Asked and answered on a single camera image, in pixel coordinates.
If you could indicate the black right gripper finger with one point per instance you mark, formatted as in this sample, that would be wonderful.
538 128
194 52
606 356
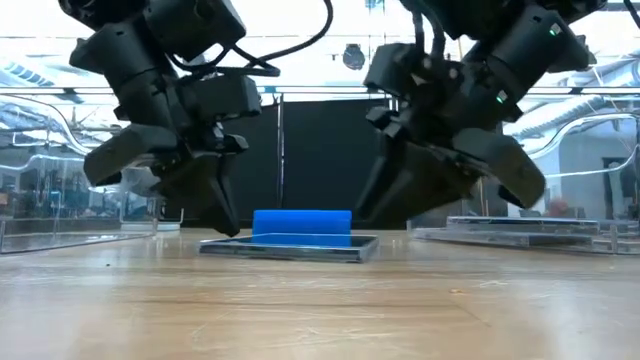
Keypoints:
376 185
425 185

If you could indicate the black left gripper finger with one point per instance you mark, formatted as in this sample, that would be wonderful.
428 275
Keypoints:
229 190
190 190

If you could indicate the blue jewel case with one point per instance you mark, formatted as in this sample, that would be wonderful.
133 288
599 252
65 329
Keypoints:
300 233
300 215
300 224

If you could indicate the clear plastic bin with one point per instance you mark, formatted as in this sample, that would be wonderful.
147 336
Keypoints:
30 210
615 240

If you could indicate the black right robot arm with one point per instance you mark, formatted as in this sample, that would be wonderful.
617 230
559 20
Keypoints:
530 40

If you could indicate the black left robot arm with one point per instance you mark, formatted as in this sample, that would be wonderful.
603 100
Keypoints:
125 60

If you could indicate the black backdrop curtain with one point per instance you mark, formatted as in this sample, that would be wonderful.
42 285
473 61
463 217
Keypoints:
320 160

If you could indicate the black backdrop stand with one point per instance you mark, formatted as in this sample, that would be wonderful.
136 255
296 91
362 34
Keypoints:
280 150

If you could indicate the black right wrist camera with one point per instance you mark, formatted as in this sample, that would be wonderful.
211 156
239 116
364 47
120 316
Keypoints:
395 67

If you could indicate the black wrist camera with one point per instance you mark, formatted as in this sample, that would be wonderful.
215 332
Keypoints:
225 97
395 67

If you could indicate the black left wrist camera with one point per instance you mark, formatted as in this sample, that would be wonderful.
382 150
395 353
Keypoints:
225 97

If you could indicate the long horizontal metal rail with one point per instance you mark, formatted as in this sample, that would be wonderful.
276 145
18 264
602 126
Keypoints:
320 90

